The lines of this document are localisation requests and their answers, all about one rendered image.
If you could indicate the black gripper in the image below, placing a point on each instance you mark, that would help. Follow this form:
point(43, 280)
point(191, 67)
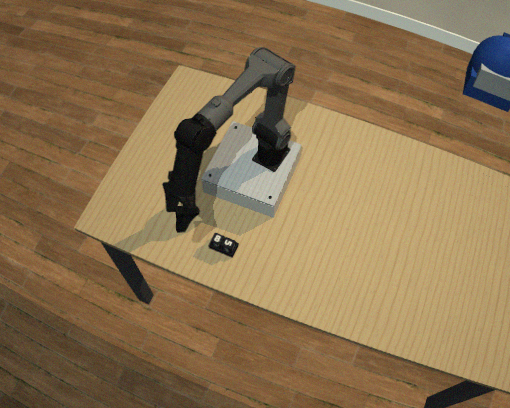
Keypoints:
point(182, 190)

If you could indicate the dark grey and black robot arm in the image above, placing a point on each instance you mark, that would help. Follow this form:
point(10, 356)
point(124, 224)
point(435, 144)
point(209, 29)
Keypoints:
point(263, 69)

